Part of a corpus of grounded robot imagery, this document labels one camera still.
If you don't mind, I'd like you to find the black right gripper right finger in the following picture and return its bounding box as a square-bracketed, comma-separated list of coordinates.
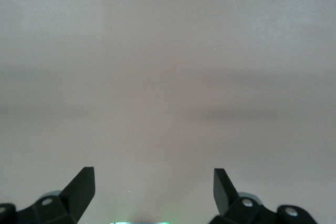
[209, 167, 319, 224]

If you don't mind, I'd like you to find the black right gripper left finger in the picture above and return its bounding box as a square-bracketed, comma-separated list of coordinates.
[0, 166, 95, 224]

